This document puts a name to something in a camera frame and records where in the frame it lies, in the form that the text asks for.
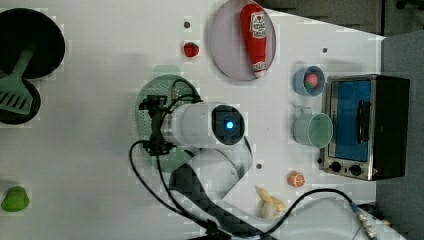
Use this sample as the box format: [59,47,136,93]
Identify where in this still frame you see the green mug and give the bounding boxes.
[293,108,333,149]

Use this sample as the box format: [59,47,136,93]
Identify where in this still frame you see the green oval strainer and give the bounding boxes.
[135,65,202,173]

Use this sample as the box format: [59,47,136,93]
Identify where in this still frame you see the small red strawberry toy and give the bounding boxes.
[183,42,199,58]

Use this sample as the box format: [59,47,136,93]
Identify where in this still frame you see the green spatula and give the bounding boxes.
[0,48,34,115]

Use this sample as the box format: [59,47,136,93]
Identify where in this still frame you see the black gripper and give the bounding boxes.
[138,95,174,156]

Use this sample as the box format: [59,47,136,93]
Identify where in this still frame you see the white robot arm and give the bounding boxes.
[136,94,277,240]

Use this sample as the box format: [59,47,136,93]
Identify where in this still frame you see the blue bowl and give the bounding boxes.
[293,66,325,96]

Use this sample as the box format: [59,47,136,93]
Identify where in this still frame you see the red ketchup bottle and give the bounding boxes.
[240,3,267,78]

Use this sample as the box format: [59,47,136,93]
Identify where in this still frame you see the black cylindrical holder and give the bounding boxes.
[0,80,41,125]
[0,8,65,79]

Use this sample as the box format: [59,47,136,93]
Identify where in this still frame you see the plush strawberry in bowl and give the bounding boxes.
[304,73,319,89]

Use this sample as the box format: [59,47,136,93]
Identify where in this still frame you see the toaster oven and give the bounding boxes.
[321,74,410,181]

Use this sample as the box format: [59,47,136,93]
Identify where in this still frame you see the grey round plate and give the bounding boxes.
[208,0,276,81]

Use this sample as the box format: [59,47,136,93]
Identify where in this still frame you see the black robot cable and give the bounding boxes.
[128,78,378,240]

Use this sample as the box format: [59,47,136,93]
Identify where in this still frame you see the orange slice toy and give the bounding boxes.
[288,171,305,187]

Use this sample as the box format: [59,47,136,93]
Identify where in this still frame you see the banana toy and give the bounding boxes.
[256,186,288,219]

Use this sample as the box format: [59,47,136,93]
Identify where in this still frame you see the green pepper toy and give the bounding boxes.
[1,186,30,212]

